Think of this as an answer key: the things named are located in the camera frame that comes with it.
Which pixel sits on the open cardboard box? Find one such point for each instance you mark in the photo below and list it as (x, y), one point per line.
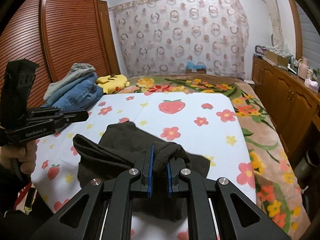
(277, 56)

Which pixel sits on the blue packets box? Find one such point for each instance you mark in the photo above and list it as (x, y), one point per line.
(196, 67)

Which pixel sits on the pink tissue box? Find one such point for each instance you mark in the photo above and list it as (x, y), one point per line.
(311, 84)

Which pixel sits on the person's left hand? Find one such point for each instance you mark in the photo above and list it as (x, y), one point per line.
(26, 155)

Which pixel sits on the red white printed cloth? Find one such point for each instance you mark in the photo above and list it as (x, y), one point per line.
(21, 197)

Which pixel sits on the black pants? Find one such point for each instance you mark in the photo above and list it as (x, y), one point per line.
(120, 147)

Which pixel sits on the white floral strawberry sheet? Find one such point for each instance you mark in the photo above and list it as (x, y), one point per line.
(180, 120)

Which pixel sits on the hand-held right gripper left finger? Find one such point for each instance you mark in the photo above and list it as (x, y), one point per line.
(150, 170)

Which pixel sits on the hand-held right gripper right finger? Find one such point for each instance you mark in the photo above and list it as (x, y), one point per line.
(170, 177)

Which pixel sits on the circle patterned curtain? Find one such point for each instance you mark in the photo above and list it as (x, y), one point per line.
(182, 35)

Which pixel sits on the person's left forearm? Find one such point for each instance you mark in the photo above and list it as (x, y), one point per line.
(15, 210)

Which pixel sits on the wooden low cabinet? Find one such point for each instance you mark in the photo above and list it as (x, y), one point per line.
(282, 100)

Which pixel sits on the grey window blind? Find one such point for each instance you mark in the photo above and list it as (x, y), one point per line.
(310, 35)

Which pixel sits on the grey trash can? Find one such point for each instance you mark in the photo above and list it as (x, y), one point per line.
(308, 163)

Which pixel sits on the tied pale drape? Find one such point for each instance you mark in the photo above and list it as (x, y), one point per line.
(273, 15)

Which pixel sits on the grey folded pants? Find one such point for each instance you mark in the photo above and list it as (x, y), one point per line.
(80, 69)

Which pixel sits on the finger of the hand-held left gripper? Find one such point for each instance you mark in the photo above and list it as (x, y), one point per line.
(75, 117)
(72, 110)

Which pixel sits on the wooden slatted wardrobe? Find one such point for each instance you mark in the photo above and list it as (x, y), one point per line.
(57, 42)

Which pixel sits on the pink bottle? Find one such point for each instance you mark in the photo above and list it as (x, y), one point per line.
(303, 68)

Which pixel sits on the yellow plush toy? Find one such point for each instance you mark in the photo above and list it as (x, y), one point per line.
(112, 83)

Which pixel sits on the blue folded jeans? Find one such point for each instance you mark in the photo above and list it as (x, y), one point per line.
(80, 92)

